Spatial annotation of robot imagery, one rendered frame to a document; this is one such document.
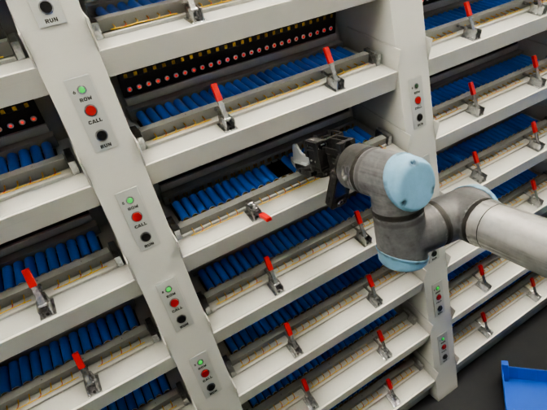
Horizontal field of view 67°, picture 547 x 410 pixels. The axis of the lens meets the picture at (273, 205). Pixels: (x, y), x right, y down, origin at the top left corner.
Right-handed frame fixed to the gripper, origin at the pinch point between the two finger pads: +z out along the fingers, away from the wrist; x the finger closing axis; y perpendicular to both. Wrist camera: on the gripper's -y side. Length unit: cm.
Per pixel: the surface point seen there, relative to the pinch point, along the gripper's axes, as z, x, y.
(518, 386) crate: -22, -48, -96
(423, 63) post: -8.7, -33.0, 13.2
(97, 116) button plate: -7.9, 39.7, 24.2
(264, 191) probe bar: -3.8, 13.1, -2.2
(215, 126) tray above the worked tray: -3.9, 19.5, 15.2
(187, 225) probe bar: -3.6, 31.5, -2.3
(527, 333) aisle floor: -10, -71, -97
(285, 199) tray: -5.6, 9.4, -5.4
